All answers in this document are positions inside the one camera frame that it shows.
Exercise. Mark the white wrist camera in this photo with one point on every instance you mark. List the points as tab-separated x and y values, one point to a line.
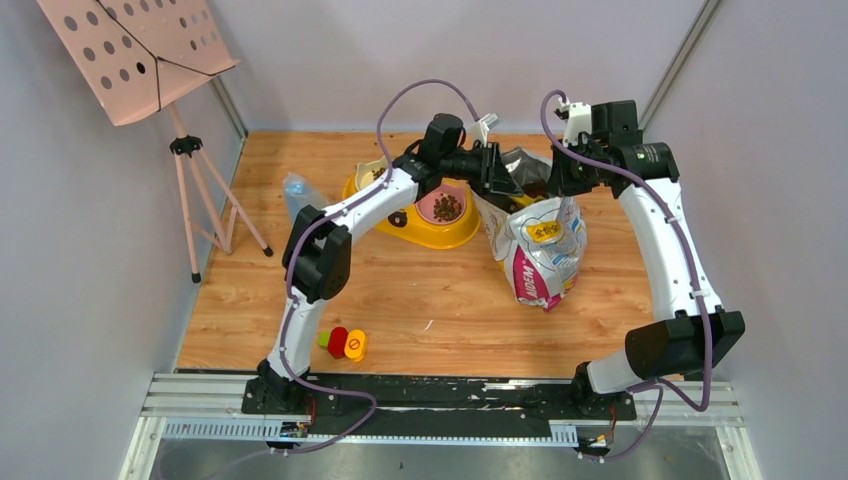
480	130
578	121

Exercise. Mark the red yellow green toy block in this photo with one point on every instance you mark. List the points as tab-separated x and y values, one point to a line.
341	342

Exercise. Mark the pink perforated music stand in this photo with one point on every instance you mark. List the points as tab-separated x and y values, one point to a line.
139	58

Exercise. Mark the cream cat-ear bowl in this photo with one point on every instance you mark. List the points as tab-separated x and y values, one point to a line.
363	170

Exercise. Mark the brown kibble in pink bowl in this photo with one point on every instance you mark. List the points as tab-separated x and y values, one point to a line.
447	208

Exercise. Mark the yellow double pet bowl tray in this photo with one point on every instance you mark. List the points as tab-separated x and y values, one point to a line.
406	224

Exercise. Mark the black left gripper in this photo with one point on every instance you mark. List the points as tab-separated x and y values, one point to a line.
490	168

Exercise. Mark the pet food bag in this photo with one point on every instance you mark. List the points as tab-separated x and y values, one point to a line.
538	240

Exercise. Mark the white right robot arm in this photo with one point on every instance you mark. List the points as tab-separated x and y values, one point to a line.
692	331

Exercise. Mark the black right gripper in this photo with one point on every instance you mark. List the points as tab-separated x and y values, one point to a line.
561	183

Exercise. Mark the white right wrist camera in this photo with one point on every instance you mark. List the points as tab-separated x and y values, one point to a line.
578	121

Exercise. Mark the pink cat-ear bowl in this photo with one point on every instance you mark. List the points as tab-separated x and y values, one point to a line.
424	207

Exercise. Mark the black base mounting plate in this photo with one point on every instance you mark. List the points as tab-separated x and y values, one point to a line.
431	406

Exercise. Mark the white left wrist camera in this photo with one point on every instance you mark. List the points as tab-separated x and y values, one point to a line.
480	130

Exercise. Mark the aluminium frame rail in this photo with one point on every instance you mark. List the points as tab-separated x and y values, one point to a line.
206	405

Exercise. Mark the translucent blue plastic container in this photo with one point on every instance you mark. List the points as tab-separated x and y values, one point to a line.
305	203

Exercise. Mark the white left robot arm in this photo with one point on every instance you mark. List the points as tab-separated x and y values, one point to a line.
318	253

